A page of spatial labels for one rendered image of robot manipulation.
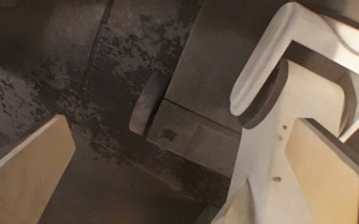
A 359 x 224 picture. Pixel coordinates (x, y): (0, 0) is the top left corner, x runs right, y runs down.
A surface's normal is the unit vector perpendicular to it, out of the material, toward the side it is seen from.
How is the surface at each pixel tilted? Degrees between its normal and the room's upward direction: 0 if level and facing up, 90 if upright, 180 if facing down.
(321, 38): 0
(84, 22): 0
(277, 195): 61
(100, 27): 0
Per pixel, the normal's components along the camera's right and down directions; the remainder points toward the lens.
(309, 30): -0.20, 0.46
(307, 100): 0.13, -0.25
